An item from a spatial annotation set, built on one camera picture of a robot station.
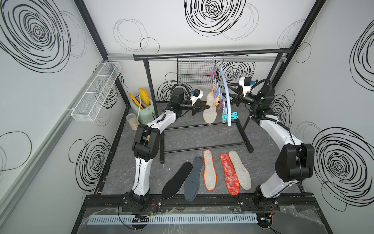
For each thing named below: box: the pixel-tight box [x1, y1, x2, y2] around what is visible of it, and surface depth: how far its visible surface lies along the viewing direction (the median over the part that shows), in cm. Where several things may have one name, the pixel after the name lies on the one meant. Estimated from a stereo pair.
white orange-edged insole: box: [203, 149, 218, 192], surface depth 86 cm
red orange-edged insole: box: [220, 153, 240, 196], surface depth 84 cm
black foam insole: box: [161, 161, 193, 200], surface depth 82 cm
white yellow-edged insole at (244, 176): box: [228, 150, 252, 191], surface depth 86 cm
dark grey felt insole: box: [184, 155, 204, 202], surface depth 82 cm
